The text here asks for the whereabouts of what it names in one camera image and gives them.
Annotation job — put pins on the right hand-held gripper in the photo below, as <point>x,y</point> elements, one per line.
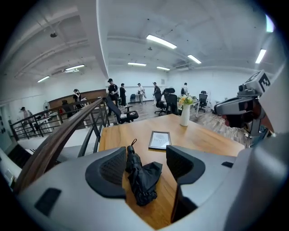
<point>259,81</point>

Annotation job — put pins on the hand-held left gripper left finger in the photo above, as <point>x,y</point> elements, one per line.
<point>74,203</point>

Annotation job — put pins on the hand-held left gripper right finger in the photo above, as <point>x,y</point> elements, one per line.
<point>214,180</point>

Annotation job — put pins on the black umbrella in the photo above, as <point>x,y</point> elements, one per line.
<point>144,178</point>

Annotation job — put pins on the black office chair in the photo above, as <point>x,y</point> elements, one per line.
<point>159,104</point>
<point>113,108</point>
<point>203,100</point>
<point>171,101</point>

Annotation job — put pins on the white desk with black top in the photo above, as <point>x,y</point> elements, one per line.
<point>197,106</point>

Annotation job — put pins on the wooden table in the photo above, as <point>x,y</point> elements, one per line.
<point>203,139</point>

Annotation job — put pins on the yellow and white flowers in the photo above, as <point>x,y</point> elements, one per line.
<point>185,100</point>

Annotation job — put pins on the white vase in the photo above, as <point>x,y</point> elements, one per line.
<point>185,116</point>

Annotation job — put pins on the long ceiling light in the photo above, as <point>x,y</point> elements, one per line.
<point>194,59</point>
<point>260,56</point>
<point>161,41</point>
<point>163,68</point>
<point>136,64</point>
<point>74,67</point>
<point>43,79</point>

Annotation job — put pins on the black railing with wooden handrail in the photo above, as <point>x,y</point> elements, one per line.
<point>56,139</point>

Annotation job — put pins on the blue chair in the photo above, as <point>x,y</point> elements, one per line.
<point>132,98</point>

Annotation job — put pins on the standing fan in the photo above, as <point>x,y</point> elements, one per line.
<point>46,105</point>

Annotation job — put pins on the brown wooden partition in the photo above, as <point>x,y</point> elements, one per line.
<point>94,93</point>

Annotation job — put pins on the black ceiling camera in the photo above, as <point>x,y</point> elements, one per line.
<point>53,35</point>

